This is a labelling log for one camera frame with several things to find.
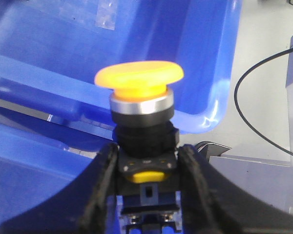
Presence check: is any black cable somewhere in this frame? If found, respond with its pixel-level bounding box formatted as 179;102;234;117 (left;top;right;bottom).
233;46;293;162

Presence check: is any blue destination bin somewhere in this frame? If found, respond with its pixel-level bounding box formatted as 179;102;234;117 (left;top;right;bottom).
0;0;242;134

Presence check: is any grey machine frame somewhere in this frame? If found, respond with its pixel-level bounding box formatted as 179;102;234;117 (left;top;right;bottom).
209;52;293;215

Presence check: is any blue bin with buttons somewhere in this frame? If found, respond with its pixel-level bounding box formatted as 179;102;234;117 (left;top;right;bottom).
0;107;113;224

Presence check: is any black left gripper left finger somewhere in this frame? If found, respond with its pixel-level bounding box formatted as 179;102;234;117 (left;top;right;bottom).
0;143;118;234

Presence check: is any yellow push button tall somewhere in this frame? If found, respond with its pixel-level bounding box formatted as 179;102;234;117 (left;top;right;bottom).
95;61;184;234

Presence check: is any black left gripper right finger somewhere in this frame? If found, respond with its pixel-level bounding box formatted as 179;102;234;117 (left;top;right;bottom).
178;145;293;234

